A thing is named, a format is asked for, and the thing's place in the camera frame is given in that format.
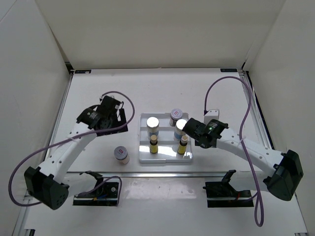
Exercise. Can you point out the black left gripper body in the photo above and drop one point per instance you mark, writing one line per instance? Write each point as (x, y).
(112, 118)

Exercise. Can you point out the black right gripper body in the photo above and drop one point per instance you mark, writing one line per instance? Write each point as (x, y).
(198, 143)

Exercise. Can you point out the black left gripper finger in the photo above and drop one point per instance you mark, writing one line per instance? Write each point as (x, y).
(122, 118)
(110, 131)

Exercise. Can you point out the white-lid spice jar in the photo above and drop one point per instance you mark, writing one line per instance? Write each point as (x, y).
(121, 154)
(175, 115)

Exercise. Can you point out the silver-lid shaker bottle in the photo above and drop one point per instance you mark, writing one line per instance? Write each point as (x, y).
(178, 132)
(152, 124)

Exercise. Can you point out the yellow cork-top bottle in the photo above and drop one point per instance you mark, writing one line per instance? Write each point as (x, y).
(182, 145)
(153, 144)

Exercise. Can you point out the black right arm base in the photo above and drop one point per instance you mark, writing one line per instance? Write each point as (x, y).
(223, 195)

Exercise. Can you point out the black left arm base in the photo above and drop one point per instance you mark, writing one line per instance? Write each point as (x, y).
(107, 194)

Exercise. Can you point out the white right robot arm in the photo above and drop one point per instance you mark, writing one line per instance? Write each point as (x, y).
(283, 170)

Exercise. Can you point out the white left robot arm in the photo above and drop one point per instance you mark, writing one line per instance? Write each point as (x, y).
(48, 182)

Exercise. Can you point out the white divided plastic tray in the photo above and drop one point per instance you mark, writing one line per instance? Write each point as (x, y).
(167, 143)

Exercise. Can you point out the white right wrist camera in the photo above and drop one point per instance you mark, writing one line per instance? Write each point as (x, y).
(211, 114)

